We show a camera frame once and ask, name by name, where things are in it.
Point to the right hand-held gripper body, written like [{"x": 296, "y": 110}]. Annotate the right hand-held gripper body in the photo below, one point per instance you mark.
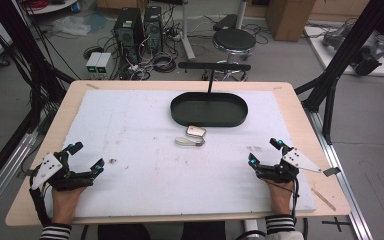
[{"x": 295, "y": 160}]

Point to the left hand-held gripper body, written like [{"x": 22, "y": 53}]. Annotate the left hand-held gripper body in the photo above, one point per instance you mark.
[{"x": 48, "y": 168}]

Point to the person's left hand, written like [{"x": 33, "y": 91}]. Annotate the person's left hand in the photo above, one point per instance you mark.
[{"x": 65, "y": 204}]

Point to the person's right hand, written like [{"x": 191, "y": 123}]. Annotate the person's right hand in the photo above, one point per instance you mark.
[{"x": 280, "y": 197}]

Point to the wooden table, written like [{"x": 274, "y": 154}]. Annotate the wooden table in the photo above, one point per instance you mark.
[{"x": 30, "y": 200}]

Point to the white foam mat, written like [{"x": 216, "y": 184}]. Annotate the white foam mat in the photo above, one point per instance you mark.
[{"x": 140, "y": 180}]

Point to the thin wooden stick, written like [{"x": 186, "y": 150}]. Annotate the thin wooden stick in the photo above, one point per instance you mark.
[{"x": 323, "y": 199}]

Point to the silver oval bangle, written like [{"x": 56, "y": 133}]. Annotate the silver oval bangle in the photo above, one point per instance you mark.
[{"x": 189, "y": 141}]

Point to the black jewelry stand with tray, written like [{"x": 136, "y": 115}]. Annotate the black jewelry stand with tray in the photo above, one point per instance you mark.
[{"x": 209, "y": 110}]

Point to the person's dark trouser leg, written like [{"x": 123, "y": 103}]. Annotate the person's dark trouser leg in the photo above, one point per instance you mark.
[
  {"x": 123, "y": 232},
  {"x": 204, "y": 231}
]

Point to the grey bench power supply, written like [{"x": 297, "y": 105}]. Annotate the grey bench power supply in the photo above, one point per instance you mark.
[
  {"x": 104, "y": 64},
  {"x": 92, "y": 63}
]

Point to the white floor board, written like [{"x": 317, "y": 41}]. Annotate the white floor board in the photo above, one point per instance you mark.
[{"x": 330, "y": 56}]

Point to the black round stool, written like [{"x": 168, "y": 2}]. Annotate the black round stool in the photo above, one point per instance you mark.
[{"x": 234, "y": 41}]

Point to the clear plastic bag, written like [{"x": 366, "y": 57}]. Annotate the clear plastic bag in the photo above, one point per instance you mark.
[{"x": 71, "y": 26}]

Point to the brown cardboard box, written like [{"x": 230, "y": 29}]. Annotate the brown cardboard box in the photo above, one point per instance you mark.
[{"x": 288, "y": 20}]

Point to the large black computer tower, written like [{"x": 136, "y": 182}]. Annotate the large black computer tower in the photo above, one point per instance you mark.
[{"x": 128, "y": 33}]

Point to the grey black robot equipment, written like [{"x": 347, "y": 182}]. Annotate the grey black robot equipment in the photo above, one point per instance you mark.
[{"x": 366, "y": 53}]

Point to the white desk leg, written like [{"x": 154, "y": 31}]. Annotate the white desk leg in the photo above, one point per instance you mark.
[{"x": 187, "y": 33}]

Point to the slim black computer tower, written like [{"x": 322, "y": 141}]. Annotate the slim black computer tower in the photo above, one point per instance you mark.
[{"x": 153, "y": 28}]

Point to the aluminium floor rail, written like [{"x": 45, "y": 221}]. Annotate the aluminium floor rail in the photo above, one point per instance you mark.
[
  {"x": 343, "y": 186},
  {"x": 3, "y": 170}
]

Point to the black metal frame post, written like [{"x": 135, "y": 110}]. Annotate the black metal frame post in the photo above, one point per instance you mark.
[
  {"x": 343, "y": 53},
  {"x": 20, "y": 50}
]

